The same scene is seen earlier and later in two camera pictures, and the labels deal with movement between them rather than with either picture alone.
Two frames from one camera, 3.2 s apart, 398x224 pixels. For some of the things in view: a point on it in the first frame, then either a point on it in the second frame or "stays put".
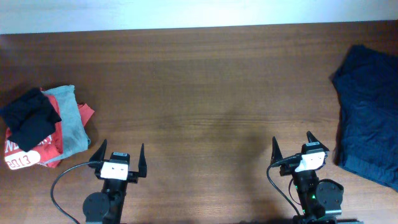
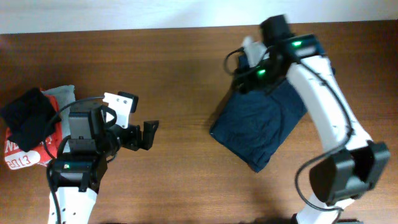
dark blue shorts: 367,79 → 253,126
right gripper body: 289,170 → 261,77
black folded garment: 29,119 stays put
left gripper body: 133,178 → 130,138
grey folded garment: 74,135 stays put
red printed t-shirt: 48,154 stays put
